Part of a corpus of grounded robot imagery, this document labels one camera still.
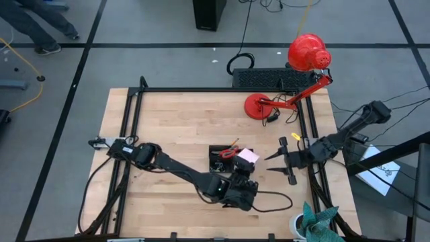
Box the white paper sheet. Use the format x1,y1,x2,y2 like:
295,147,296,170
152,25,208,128
355,144,402,197

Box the red-handled scissors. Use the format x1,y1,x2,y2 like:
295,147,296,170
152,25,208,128
218,146,240,159

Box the black metal stand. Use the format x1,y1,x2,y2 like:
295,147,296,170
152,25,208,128
345,130,430,242

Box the pink sticky note pad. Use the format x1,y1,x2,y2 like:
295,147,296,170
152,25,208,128
236,147,261,165

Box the black left wrist camera cable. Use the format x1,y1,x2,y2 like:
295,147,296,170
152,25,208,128
250,190,294,214

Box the black aluminium frame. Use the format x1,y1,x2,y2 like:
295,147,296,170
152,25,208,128
76,75,366,242

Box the teal plant in white pot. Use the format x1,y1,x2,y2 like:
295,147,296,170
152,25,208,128
288,201,347,242

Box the black perforated metal box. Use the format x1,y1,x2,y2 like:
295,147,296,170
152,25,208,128
231,67,319,90

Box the black lamp power cord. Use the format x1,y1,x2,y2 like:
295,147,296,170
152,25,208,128
261,93,300,128

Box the black desk organizer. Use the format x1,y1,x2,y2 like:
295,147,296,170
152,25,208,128
208,144,255,174

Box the thin black floor cable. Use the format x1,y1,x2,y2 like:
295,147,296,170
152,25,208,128
331,85,430,114
332,98,430,117

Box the grey-blue equipment base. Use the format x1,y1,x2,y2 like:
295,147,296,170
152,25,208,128
46,1,71,10

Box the grey metal foot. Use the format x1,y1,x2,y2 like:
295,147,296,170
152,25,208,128
0,79,30,91

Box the red desk lamp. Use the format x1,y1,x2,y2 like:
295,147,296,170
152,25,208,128
244,32,334,121

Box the black cable bundle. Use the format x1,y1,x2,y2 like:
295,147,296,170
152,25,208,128
238,0,320,13

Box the person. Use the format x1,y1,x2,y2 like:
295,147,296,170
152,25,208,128
0,0,81,56

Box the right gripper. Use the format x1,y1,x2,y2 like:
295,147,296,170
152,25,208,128
264,136,313,186

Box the yellow hanging cable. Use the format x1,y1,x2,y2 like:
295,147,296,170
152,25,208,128
296,0,315,38

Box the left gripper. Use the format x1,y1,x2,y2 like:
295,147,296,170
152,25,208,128
223,155,259,212

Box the yellow floor cable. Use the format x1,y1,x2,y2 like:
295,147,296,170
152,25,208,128
0,36,46,114

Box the coiled black floor cable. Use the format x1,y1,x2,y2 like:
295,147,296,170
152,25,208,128
226,0,256,77

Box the thick black cable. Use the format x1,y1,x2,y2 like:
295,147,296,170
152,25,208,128
77,157,112,235

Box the black tower case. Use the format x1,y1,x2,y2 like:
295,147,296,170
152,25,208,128
192,0,228,32

